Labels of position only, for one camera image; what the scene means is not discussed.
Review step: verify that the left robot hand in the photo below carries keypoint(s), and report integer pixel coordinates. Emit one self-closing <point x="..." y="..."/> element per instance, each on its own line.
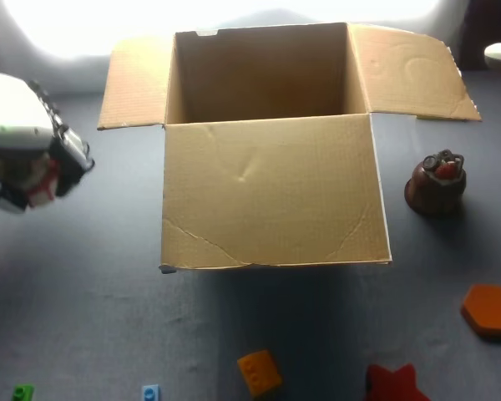
<point x="12" y="113"/>

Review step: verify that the brown round figurine toy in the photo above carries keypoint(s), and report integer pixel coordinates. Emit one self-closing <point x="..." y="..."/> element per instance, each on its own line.
<point x="434" y="192"/>

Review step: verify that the brown cardboard box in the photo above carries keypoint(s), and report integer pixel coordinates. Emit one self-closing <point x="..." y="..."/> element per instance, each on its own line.
<point x="271" y="192"/>

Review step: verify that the dark curtain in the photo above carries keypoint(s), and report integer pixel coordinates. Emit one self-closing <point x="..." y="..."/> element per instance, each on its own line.
<point x="484" y="21"/>

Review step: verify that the grey table cloth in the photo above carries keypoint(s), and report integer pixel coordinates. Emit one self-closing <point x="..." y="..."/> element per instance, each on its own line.
<point x="87" y="313"/>

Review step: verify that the orange hexagon block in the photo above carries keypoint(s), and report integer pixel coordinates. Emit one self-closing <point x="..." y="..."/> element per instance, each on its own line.
<point x="488" y="311"/>

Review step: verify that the small green building brick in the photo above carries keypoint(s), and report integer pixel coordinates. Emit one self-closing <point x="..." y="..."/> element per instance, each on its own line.
<point x="23" y="393"/>

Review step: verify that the small blue building brick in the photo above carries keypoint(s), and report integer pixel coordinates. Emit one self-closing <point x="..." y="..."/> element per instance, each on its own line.
<point x="151" y="393"/>

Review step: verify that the red star block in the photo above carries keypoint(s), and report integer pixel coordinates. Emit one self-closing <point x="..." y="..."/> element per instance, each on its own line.
<point x="394" y="386"/>

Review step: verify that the yellow building brick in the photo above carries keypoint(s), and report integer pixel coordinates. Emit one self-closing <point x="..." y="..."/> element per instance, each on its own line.
<point x="259" y="372"/>

